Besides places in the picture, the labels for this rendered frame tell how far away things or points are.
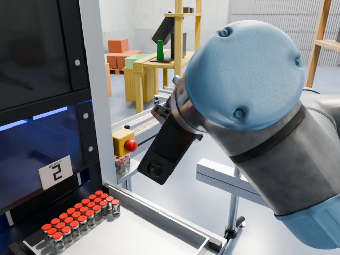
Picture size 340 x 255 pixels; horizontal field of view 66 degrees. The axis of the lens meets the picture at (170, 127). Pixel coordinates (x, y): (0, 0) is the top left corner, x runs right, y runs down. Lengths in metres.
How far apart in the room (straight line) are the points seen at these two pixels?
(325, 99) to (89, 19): 0.56
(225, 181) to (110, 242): 0.99
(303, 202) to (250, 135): 0.06
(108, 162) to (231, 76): 0.70
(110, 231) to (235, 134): 0.57
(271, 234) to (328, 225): 1.82
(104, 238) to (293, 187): 0.57
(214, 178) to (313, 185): 1.39
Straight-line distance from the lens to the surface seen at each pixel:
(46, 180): 0.72
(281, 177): 0.21
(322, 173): 0.22
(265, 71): 0.18
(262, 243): 1.98
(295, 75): 0.19
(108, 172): 0.85
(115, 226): 0.74
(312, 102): 0.34
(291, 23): 8.43
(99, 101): 0.75
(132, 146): 0.84
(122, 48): 7.09
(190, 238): 0.69
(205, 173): 1.61
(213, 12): 8.55
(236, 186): 1.56
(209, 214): 2.09
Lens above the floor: 1.39
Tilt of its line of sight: 24 degrees down
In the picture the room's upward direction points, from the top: straight up
